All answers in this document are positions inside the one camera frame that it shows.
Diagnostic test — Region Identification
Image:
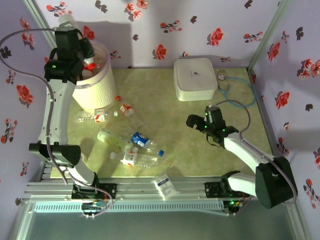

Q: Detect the white ribbed waste bin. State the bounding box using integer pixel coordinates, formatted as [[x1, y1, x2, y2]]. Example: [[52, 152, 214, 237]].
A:
[[72, 39, 118, 111]]

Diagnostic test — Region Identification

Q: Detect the clear bottle white cap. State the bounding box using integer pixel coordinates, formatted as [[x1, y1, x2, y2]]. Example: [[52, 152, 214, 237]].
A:
[[74, 107, 120, 125], [109, 147, 163, 169]]

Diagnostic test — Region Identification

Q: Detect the aluminium frame rail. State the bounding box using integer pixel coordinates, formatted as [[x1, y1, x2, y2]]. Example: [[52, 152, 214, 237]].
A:
[[22, 176, 300, 204]]

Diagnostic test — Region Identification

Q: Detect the clear bottle blue label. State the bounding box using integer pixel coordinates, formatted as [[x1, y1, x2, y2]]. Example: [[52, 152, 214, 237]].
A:
[[130, 131, 165, 158]]

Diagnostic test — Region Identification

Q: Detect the white plastic box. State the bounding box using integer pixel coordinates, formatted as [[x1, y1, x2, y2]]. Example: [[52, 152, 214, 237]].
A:
[[173, 57, 219, 102]]

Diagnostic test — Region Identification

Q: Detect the clear bottle red cap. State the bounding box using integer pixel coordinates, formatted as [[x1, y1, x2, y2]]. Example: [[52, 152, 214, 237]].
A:
[[114, 95, 146, 128]]

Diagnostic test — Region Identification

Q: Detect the blue tube stethoscope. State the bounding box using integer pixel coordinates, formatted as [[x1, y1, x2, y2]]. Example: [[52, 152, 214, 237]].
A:
[[216, 69, 258, 109]]

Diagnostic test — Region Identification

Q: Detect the grey slotted cable duct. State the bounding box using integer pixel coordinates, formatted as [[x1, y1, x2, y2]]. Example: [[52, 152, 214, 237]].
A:
[[33, 201, 225, 214]]

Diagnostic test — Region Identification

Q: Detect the aluminium frame post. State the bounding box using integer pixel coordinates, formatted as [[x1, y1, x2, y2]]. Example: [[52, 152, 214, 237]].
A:
[[246, 0, 293, 71], [22, 0, 61, 53]]

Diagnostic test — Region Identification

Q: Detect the white blue-print packet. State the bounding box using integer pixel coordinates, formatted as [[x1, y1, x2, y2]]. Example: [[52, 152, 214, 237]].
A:
[[151, 173, 179, 201]]

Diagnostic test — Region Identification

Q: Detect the clear bottle green label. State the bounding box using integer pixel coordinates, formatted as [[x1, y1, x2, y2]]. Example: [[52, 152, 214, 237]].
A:
[[96, 128, 140, 154]]

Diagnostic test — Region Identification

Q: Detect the clear bin liner bag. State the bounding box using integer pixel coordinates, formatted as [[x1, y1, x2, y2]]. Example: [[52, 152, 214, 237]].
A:
[[74, 41, 113, 90]]

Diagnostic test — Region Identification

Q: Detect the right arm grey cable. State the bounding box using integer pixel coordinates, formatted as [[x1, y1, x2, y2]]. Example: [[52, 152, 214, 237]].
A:
[[211, 99, 298, 216]]

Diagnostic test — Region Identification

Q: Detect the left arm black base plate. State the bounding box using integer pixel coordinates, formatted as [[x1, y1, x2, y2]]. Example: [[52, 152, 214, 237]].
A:
[[71, 181, 118, 200]]

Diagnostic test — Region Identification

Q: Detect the small circuit board with wires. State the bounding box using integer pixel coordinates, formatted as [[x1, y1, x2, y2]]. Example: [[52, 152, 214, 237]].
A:
[[81, 199, 106, 220], [223, 198, 245, 216]]

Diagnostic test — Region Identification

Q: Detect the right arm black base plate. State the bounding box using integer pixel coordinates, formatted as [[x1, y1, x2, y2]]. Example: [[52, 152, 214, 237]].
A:
[[204, 181, 251, 198]]

